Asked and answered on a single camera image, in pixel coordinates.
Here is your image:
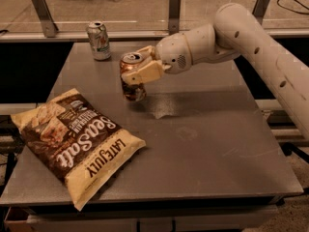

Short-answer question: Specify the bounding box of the right metal bracket post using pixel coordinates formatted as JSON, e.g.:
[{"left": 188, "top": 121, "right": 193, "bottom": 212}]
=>
[{"left": 252, "top": 0, "right": 270, "bottom": 24}]

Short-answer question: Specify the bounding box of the orange soda can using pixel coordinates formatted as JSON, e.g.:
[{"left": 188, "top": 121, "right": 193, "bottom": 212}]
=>
[{"left": 119, "top": 52, "right": 146, "bottom": 102}]

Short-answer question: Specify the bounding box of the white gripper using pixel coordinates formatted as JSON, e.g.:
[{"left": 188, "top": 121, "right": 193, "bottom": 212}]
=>
[{"left": 121, "top": 33, "right": 192, "bottom": 85}]

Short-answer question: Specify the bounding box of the cardboard box under table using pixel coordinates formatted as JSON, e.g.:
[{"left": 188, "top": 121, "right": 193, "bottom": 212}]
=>
[{"left": 4, "top": 207, "right": 33, "bottom": 232}]

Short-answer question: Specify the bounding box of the green white soda can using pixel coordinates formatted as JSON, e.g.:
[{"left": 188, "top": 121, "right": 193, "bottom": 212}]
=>
[{"left": 86, "top": 21, "right": 111, "bottom": 61}]

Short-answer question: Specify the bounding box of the metal bracket post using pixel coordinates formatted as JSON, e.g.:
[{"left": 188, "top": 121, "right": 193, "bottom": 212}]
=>
[
  {"left": 252, "top": 0, "right": 270, "bottom": 24},
  {"left": 31, "top": 0, "right": 58, "bottom": 38},
  {"left": 168, "top": 0, "right": 181, "bottom": 35}
]

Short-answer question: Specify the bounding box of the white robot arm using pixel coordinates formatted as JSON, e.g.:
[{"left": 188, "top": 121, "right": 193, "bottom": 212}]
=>
[{"left": 122, "top": 3, "right": 309, "bottom": 139}]

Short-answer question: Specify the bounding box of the brown chip bag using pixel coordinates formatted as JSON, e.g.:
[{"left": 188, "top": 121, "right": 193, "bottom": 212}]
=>
[{"left": 11, "top": 89, "right": 146, "bottom": 210}]

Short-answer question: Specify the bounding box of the middle metal bracket post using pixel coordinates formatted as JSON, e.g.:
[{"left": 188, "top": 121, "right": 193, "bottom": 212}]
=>
[{"left": 168, "top": 0, "right": 181, "bottom": 35}]

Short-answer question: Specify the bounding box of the left metal bracket post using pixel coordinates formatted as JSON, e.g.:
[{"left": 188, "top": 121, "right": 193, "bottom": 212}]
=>
[{"left": 31, "top": 0, "right": 58, "bottom": 38}]

